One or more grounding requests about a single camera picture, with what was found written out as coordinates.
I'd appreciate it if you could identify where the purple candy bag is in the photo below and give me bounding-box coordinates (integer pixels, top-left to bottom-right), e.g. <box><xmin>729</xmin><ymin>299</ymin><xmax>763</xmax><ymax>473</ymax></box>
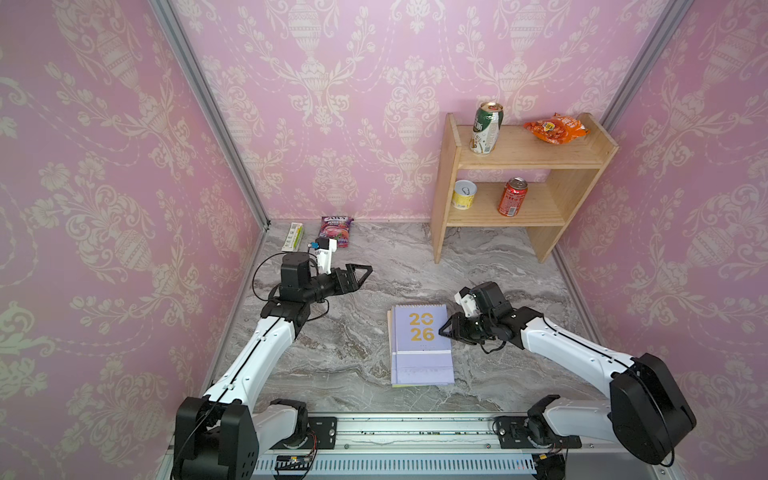
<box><xmin>318</xmin><ymin>216</ymin><xmax>354</xmax><ymax>248</ymax></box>

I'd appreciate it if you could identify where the purple calendar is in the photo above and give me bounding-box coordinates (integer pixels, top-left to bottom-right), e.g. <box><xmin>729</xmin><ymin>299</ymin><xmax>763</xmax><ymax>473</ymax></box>
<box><xmin>391</xmin><ymin>304</ymin><xmax>455</xmax><ymax>387</ymax></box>
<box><xmin>387</xmin><ymin>309</ymin><xmax>396</xmax><ymax>386</ymax></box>

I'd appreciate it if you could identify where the orange snack bag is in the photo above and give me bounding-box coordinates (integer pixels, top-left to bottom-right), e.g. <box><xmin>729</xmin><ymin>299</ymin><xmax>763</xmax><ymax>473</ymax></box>
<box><xmin>523</xmin><ymin>114</ymin><xmax>589</xmax><ymax>145</ymax></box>

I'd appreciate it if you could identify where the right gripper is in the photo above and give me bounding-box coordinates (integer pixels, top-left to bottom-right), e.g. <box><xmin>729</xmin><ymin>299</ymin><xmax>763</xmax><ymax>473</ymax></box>
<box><xmin>437</xmin><ymin>312</ymin><xmax>497</xmax><ymax>344</ymax></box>

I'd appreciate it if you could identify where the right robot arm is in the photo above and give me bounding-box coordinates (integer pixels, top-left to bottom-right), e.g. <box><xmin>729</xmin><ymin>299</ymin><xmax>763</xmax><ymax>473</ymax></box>
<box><xmin>439</xmin><ymin>282</ymin><xmax>697</xmax><ymax>468</ymax></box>

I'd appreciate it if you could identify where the yellow tin can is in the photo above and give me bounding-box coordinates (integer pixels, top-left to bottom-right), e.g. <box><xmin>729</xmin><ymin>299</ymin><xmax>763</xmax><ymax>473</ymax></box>
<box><xmin>451</xmin><ymin>180</ymin><xmax>477</xmax><ymax>210</ymax></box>

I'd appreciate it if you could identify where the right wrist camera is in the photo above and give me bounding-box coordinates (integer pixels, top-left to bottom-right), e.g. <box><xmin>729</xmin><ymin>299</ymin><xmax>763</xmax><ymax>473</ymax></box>
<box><xmin>454</xmin><ymin>287</ymin><xmax>481</xmax><ymax>318</ymax></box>

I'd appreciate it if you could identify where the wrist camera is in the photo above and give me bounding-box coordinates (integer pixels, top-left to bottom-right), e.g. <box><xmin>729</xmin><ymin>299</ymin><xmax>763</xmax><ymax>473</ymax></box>
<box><xmin>454</xmin><ymin>287</ymin><xmax>481</xmax><ymax>318</ymax></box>
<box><xmin>309</xmin><ymin>237</ymin><xmax>338</xmax><ymax>274</ymax></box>

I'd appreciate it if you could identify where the small circuit board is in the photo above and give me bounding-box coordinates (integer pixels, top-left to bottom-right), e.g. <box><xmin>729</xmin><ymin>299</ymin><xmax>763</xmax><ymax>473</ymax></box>
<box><xmin>275</xmin><ymin>455</ymin><xmax>314</xmax><ymax>472</ymax></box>

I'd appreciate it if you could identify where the green white gum box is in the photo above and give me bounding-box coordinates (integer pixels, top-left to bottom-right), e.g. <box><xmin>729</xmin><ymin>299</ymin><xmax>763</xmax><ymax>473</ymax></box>
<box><xmin>281</xmin><ymin>222</ymin><xmax>304</xmax><ymax>252</ymax></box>

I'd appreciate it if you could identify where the green drink can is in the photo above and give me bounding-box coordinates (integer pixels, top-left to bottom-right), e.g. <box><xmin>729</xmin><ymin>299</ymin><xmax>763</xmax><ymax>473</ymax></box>
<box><xmin>470</xmin><ymin>102</ymin><xmax>504</xmax><ymax>155</ymax></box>

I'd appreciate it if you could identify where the aluminium front rail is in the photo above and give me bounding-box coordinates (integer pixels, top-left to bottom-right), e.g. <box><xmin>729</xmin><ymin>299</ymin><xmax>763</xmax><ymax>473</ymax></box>
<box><xmin>251</xmin><ymin>412</ymin><xmax>685</xmax><ymax>479</ymax></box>

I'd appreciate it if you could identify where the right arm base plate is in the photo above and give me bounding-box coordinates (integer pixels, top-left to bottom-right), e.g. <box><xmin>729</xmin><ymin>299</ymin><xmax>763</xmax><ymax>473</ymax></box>
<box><xmin>492</xmin><ymin>416</ymin><xmax>582</xmax><ymax>451</ymax></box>

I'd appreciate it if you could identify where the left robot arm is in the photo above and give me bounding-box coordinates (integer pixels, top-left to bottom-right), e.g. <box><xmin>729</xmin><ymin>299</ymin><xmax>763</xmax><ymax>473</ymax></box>
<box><xmin>170</xmin><ymin>245</ymin><xmax>373</xmax><ymax>479</ymax></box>

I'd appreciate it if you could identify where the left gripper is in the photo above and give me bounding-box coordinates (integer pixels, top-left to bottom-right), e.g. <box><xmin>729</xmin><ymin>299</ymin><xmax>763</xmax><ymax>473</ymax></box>
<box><xmin>301</xmin><ymin>265</ymin><xmax>373</xmax><ymax>305</ymax></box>

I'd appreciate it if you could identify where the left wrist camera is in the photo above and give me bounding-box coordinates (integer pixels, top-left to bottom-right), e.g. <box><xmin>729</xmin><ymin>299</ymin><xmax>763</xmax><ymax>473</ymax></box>
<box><xmin>309</xmin><ymin>237</ymin><xmax>338</xmax><ymax>274</ymax></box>

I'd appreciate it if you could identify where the red soda can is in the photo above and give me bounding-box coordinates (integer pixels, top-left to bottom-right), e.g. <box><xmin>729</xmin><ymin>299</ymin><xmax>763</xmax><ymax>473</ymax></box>
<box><xmin>497</xmin><ymin>177</ymin><xmax>528</xmax><ymax>217</ymax></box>

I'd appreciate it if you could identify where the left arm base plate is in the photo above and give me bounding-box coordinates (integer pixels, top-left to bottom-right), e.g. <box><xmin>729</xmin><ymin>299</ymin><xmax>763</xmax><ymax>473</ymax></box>
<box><xmin>275</xmin><ymin>415</ymin><xmax>338</xmax><ymax>450</ymax></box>

